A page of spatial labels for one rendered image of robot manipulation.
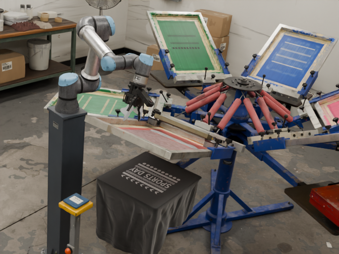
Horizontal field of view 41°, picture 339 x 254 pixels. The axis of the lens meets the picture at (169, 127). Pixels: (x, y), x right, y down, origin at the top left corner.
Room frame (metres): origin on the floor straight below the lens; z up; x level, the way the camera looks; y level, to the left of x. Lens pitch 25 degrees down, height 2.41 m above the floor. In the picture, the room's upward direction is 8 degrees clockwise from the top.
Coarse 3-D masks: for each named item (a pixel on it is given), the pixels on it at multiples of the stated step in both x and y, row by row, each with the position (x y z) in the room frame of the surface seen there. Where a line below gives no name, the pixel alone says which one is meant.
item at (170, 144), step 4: (148, 140) 2.29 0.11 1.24; (152, 140) 2.33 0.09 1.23; (156, 140) 2.37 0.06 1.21; (160, 140) 2.40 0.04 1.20; (164, 140) 2.44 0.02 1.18; (168, 140) 2.48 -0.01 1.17; (172, 140) 2.52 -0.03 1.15; (180, 140) 2.61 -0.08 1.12; (184, 140) 2.65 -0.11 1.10; (160, 144) 2.29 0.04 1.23; (164, 144) 2.32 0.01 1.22; (168, 144) 2.36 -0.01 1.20; (172, 144) 2.39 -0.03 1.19; (176, 144) 2.43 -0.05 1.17; (180, 144) 2.47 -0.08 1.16; (192, 144) 2.60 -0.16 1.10; (196, 144) 2.64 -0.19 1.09; (168, 148) 2.24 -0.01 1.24; (172, 148) 2.27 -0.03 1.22; (176, 148) 2.31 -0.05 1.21; (180, 148) 2.34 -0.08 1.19; (184, 148) 2.38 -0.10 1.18; (188, 148) 2.42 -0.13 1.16; (200, 148) 2.54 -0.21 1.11; (204, 148) 2.58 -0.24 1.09
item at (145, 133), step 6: (132, 132) 2.38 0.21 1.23; (138, 132) 2.44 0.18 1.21; (144, 132) 2.50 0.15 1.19; (150, 132) 2.56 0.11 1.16; (162, 132) 2.70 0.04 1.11; (144, 138) 2.32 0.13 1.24; (150, 138) 2.37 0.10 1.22; (156, 138) 2.43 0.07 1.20; (162, 138) 2.49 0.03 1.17; (180, 138) 2.68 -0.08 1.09
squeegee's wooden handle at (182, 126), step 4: (156, 116) 2.70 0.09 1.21; (160, 116) 2.69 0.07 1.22; (164, 120) 2.67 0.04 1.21; (168, 120) 2.66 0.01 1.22; (172, 120) 2.65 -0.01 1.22; (172, 124) 2.64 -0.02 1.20; (176, 124) 2.62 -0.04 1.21; (180, 124) 2.61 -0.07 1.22; (184, 124) 2.61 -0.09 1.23; (180, 128) 2.61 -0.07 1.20; (184, 128) 2.59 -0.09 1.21; (188, 128) 2.58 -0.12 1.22; (192, 128) 2.57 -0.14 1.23; (192, 132) 2.56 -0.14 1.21; (196, 132) 2.55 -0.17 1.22; (200, 132) 2.54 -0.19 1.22; (200, 136) 2.53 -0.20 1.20; (204, 136) 2.51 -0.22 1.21; (208, 136) 2.51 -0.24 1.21; (212, 136) 2.57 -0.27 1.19
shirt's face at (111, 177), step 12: (144, 156) 2.63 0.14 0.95; (156, 156) 2.65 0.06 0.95; (120, 168) 2.44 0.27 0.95; (168, 168) 2.52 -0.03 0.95; (180, 168) 2.54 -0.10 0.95; (108, 180) 2.28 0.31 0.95; (120, 180) 2.30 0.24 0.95; (180, 180) 2.39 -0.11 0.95; (192, 180) 2.41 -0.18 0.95; (132, 192) 2.20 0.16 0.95; (144, 192) 2.21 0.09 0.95; (168, 192) 2.25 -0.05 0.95; (156, 204) 2.11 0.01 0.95
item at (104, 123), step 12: (84, 120) 2.29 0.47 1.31; (96, 120) 2.26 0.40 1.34; (108, 120) 2.41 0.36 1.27; (120, 120) 2.50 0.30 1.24; (132, 120) 2.61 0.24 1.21; (108, 132) 2.20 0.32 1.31; (120, 132) 2.16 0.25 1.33; (180, 132) 2.79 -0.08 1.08; (144, 144) 2.08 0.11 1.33; (156, 144) 2.09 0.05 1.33; (168, 156) 1.99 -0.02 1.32; (180, 156) 2.07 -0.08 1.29; (192, 156) 2.18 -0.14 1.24; (204, 156) 2.31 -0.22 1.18
